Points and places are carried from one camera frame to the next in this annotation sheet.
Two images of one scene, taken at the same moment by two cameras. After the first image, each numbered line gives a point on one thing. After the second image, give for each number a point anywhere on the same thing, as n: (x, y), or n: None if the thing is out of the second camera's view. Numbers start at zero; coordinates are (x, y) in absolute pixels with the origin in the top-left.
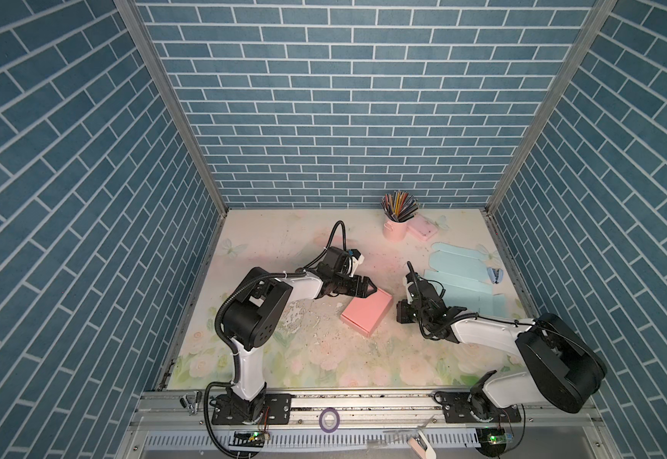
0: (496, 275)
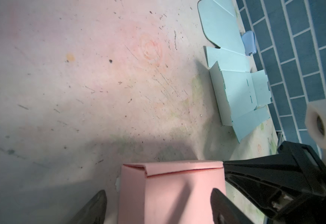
0: (248, 38)
